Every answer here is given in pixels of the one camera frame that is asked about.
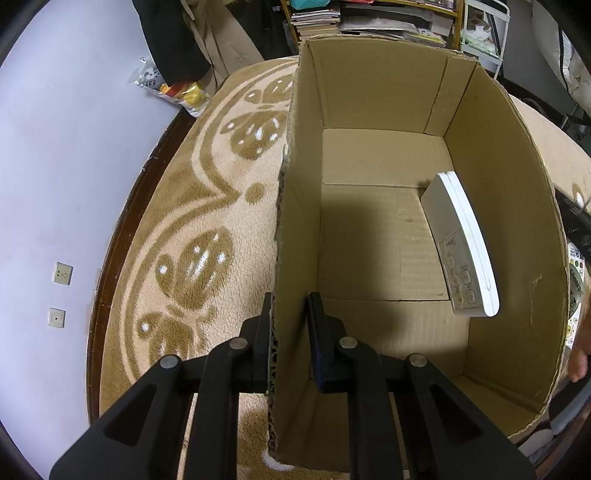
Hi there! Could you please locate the white plastic bag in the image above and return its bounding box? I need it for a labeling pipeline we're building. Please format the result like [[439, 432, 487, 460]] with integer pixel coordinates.
[[128, 58, 163, 97]]

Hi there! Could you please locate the white remote control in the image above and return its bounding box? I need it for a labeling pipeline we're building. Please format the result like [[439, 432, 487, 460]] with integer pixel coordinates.
[[420, 172, 501, 318]]

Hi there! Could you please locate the yellow wooden bookshelf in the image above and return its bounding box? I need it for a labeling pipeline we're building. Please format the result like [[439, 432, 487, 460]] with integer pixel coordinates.
[[279, 0, 464, 52]]

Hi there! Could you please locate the yellow red snack bag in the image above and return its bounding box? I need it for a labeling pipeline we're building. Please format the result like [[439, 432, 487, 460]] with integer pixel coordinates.
[[159, 79, 213, 118]]

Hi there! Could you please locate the brown cardboard box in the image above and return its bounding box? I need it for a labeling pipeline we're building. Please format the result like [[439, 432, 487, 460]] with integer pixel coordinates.
[[267, 36, 570, 474]]

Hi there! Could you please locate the stack of books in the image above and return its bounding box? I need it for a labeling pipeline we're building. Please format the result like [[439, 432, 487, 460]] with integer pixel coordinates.
[[291, 8, 342, 44]]

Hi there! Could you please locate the colourful sticker sheet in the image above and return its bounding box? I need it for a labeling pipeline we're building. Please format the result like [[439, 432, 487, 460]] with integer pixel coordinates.
[[566, 242, 589, 347]]

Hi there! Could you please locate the person's right hand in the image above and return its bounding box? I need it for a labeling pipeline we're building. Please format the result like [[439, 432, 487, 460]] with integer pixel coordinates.
[[569, 295, 591, 383]]

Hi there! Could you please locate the green tissue pack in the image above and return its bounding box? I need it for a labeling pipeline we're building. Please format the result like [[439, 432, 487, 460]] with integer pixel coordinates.
[[464, 25, 499, 56]]

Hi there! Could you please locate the dark hanging garment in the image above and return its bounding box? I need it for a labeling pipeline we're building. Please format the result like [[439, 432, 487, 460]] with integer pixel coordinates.
[[252, 0, 296, 60]]

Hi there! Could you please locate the white rolling cart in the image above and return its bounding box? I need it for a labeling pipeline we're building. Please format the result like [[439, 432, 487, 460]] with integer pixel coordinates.
[[459, 0, 511, 80]]

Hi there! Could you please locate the stack of magazines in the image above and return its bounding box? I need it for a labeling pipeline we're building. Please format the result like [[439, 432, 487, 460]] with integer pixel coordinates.
[[339, 4, 451, 48]]

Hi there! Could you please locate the beige hanging coat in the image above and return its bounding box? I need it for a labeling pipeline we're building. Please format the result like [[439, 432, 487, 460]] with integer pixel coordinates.
[[182, 0, 266, 81]]

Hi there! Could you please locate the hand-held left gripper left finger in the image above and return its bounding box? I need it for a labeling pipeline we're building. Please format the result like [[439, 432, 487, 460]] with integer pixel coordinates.
[[48, 292, 273, 480]]

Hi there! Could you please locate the dark wooden bed frame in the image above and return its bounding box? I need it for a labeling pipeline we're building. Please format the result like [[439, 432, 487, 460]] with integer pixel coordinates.
[[87, 110, 204, 418]]

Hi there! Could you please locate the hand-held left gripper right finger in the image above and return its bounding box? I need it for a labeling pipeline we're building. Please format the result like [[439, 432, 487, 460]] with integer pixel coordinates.
[[305, 292, 539, 480]]

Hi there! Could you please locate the black hanging garment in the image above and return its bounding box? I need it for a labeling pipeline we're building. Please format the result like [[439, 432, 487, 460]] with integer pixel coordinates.
[[131, 0, 213, 86]]

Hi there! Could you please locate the black remote control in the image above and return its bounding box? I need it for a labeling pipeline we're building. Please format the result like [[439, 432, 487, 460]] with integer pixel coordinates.
[[554, 187, 591, 259]]

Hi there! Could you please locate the beige patterned rug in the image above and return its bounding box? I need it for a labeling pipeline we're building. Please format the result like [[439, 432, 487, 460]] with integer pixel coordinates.
[[88, 58, 591, 480]]

